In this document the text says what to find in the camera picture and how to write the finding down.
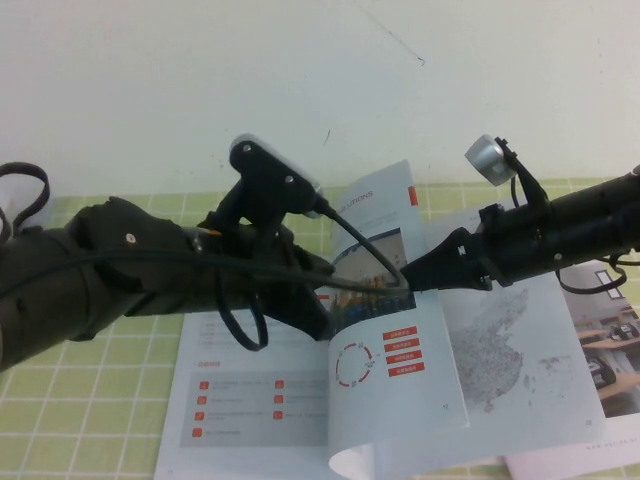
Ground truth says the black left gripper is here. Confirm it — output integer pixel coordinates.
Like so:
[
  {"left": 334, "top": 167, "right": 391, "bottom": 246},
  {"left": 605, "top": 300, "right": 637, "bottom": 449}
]
[{"left": 193, "top": 223, "right": 336, "bottom": 343}]

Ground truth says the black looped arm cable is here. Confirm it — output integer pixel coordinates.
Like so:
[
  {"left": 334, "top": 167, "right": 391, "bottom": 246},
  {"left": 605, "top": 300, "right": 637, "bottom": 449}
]
[{"left": 0, "top": 162, "right": 51, "bottom": 246}]

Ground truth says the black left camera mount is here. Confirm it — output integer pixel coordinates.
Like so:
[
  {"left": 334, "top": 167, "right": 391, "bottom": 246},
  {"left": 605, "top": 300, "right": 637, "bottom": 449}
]
[{"left": 228, "top": 139, "right": 324, "bottom": 241}]

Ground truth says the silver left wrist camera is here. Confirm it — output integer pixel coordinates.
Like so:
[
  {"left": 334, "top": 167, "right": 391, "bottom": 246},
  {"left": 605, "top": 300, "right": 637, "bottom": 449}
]
[{"left": 230, "top": 132, "right": 326, "bottom": 221}]

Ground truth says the black camera cable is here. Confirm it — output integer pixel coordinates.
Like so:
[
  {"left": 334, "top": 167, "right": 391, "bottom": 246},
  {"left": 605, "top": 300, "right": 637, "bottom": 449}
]
[
  {"left": 0, "top": 197, "right": 411, "bottom": 354},
  {"left": 508, "top": 174, "right": 629, "bottom": 297}
]

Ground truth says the black right camera cable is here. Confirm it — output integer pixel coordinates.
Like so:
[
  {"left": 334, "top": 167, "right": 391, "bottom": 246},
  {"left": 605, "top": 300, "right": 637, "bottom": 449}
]
[{"left": 508, "top": 174, "right": 629, "bottom": 297}]

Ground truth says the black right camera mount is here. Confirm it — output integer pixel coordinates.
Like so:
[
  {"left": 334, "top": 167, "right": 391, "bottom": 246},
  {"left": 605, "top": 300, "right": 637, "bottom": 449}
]
[{"left": 494, "top": 135, "right": 551, "bottom": 207}]

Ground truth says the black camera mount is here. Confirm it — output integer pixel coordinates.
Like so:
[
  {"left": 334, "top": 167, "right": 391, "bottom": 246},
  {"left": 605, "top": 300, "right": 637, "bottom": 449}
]
[
  {"left": 228, "top": 139, "right": 324, "bottom": 241},
  {"left": 494, "top": 135, "right": 551, "bottom": 207}
]

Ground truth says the white product brochure book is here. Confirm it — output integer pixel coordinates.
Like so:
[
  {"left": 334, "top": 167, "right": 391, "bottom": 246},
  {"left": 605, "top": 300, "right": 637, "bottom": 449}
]
[{"left": 152, "top": 159, "right": 640, "bottom": 480}]

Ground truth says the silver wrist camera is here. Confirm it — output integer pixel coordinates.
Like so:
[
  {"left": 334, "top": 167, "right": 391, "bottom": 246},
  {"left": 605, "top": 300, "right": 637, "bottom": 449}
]
[
  {"left": 464, "top": 133, "right": 516, "bottom": 189},
  {"left": 230, "top": 132, "right": 326, "bottom": 221}
]

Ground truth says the black left camera cable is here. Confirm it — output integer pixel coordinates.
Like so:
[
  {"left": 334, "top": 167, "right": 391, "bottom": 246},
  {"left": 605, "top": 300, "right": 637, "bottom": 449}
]
[{"left": 0, "top": 197, "right": 411, "bottom": 354}]

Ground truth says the green checked tablecloth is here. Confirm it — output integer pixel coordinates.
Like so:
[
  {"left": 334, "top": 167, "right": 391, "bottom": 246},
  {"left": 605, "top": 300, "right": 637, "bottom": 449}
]
[{"left": 0, "top": 177, "right": 640, "bottom": 480}]

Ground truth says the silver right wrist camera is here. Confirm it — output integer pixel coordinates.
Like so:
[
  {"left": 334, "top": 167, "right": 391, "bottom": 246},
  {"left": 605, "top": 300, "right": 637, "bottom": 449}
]
[{"left": 464, "top": 133, "right": 516, "bottom": 189}]

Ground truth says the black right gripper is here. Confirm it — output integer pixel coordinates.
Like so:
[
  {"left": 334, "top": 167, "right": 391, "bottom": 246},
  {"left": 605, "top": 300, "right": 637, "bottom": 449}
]
[{"left": 399, "top": 198, "right": 567, "bottom": 294}]

